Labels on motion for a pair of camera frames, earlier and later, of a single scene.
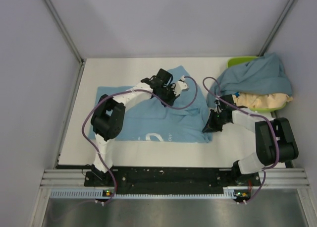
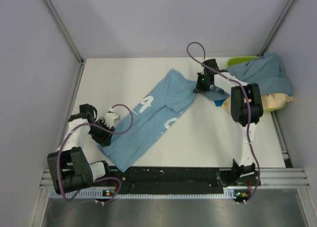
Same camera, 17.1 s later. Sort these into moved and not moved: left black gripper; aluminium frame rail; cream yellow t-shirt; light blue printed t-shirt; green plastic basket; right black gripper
Moved: right black gripper; light blue printed t-shirt; left black gripper
Not moved: aluminium frame rail; cream yellow t-shirt; green plastic basket
